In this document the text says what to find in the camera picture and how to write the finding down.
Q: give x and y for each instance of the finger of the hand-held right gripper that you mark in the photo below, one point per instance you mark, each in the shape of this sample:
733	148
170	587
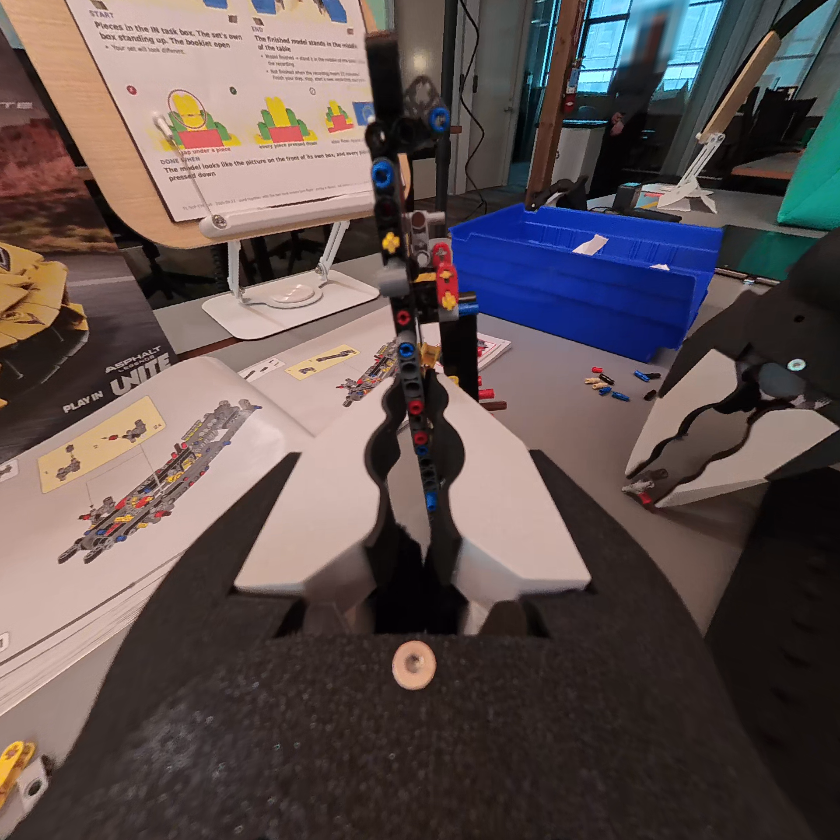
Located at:
774	453
695	387

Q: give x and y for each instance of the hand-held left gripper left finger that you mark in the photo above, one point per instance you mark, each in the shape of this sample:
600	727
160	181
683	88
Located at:
315	518

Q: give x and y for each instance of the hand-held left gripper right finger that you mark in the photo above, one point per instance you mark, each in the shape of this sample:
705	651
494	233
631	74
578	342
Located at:
518	518

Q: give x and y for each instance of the grey lego connector red pin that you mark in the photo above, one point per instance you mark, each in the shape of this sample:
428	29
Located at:
426	226
646	492

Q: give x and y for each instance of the long lego car chassis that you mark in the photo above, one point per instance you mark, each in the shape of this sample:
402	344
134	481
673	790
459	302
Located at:
387	98

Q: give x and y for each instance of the scattered small lego pins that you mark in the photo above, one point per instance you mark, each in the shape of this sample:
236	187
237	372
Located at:
642	375

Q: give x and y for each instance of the white lego instruction booklet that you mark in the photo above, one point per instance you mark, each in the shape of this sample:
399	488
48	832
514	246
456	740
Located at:
197	492

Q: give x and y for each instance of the lego set box yellow car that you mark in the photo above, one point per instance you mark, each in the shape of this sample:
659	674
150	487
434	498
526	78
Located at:
65	295

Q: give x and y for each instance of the grey lego beam assembly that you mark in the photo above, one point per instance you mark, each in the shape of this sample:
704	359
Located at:
16	774

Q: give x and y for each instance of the teal panel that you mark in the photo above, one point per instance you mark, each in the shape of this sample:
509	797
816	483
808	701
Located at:
807	164

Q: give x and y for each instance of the blue plastic bin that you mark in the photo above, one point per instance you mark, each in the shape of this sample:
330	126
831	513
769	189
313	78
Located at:
558	295

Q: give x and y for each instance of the black perforated panel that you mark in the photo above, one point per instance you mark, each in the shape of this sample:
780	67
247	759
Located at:
774	623

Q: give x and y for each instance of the small white leaflet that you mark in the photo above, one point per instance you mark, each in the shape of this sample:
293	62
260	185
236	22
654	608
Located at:
495	348

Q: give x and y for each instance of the small wooden document stand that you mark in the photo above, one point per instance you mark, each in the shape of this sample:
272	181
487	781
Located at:
738	85

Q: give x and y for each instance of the black metal pole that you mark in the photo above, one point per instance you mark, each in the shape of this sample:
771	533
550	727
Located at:
449	65

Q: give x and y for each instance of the printed instruction sheet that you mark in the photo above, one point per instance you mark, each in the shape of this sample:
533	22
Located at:
262	79

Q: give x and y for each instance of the task sheet on wooden stand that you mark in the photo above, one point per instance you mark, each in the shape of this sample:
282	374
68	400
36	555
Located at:
79	131

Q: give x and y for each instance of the wooden post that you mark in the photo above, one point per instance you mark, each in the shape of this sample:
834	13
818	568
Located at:
558	98

